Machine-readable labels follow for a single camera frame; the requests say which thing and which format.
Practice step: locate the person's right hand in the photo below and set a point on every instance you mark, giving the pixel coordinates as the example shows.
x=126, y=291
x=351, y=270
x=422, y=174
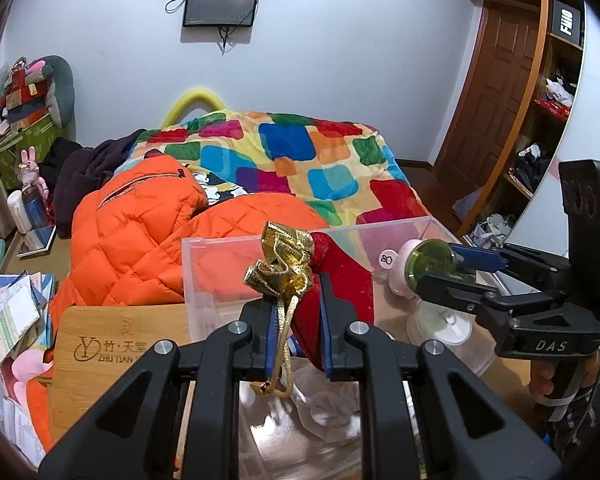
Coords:
x=542, y=375

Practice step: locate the cartoon print cloth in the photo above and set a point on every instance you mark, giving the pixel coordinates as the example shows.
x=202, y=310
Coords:
x=225, y=190

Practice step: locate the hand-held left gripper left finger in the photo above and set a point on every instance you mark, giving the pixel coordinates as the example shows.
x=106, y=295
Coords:
x=271, y=340

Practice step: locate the pile of papers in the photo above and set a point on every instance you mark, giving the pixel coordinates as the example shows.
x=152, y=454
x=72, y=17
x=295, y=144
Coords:
x=10, y=315

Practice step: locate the red pouch with gold ribbon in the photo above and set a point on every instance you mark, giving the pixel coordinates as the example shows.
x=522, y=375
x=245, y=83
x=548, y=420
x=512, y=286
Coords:
x=342, y=280

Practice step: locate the grey plush cushion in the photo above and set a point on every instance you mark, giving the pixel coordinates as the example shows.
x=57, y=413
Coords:
x=60, y=90

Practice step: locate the pink plush toy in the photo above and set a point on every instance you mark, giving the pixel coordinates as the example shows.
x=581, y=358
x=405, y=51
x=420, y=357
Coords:
x=30, y=367

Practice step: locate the black box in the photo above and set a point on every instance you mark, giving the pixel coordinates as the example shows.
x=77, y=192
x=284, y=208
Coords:
x=566, y=24

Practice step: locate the white wardrobe door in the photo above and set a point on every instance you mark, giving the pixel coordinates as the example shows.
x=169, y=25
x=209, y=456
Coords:
x=595, y=110

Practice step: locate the clear plastic box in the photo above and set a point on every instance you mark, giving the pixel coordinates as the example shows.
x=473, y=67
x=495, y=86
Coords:
x=220, y=285

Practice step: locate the yellow hoop cushion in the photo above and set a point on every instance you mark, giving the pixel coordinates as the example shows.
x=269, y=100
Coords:
x=195, y=97

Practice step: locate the grey white bag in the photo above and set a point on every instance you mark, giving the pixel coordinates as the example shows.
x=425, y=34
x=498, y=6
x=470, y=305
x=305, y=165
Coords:
x=492, y=232

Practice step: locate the dark purple garment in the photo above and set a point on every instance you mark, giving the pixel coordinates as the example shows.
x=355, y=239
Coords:
x=90, y=170

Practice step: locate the white tablet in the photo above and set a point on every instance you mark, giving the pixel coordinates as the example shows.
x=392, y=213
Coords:
x=36, y=241

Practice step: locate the white cloth pouch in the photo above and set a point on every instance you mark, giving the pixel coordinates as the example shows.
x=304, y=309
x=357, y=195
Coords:
x=330, y=410

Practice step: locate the wooden shelf unit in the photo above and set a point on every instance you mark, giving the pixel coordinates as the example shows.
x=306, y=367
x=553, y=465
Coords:
x=540, y=150

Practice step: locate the pink rabbit toy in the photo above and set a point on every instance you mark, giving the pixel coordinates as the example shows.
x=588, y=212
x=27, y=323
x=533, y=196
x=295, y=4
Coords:
x=30, y=170

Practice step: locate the colourful patchwork blanket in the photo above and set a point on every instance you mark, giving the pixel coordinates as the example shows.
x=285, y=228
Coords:
x=290, y=160

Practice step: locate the person's right forearm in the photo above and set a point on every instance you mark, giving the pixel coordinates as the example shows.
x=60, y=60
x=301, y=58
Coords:
x=587, y=430

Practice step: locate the orange quilted jacket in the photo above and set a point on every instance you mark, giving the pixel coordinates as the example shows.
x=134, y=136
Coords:
x=130, y=260

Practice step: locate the wooden desk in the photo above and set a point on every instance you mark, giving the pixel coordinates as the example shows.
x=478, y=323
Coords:
x=110, y=385

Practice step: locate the patchwork cloth bag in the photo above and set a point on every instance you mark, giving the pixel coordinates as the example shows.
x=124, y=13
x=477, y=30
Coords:
x=22, y=90

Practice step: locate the white plastic bottle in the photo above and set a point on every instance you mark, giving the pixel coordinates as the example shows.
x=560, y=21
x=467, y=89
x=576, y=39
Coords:
x=19, y=212

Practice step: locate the brown wooden door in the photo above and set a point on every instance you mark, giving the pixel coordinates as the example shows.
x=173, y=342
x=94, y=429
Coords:
x=500, y=85

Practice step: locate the green storage box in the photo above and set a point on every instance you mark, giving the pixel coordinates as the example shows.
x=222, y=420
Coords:
x=25, y=152

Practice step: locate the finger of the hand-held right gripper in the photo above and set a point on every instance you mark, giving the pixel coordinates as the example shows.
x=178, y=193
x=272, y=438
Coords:
x=455, y=290
x=480, y=256

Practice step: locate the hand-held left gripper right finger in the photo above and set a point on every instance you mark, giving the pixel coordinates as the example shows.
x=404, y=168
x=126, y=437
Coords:
x=331, y=340

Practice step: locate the small black wall monitor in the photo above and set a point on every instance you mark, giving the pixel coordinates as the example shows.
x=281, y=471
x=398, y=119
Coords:
x=221, y=4

